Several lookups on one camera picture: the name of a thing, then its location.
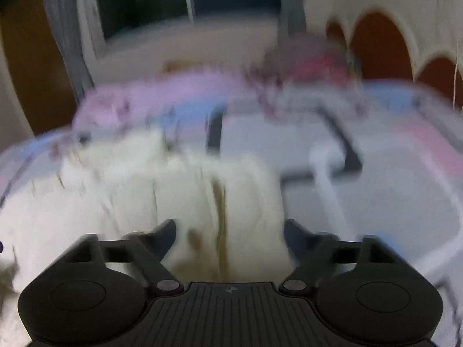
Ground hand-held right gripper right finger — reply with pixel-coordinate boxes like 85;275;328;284
284;219;399;293

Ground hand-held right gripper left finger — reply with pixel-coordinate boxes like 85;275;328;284
66;218;182;294

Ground cream white garment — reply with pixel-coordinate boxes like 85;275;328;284
0;129;290;347

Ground red pink folded clothes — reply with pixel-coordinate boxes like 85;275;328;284
286;52;357;82

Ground pile of folded clothes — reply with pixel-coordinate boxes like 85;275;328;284
262;33;350;66

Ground patterned pastel bed sheet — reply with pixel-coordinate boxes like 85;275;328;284
0;80;463;347

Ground pink blanket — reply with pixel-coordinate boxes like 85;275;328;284
72;70;261;134

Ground yellow cloth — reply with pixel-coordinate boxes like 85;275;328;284
161;60;192;75

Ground brown wooden door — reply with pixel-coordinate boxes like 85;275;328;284
0;0;79;136

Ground grey curtain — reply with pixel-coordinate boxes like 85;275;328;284
267;0;309;42
38;0;107;93

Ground cream and brown headboard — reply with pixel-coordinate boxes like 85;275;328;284
303;0;463;109

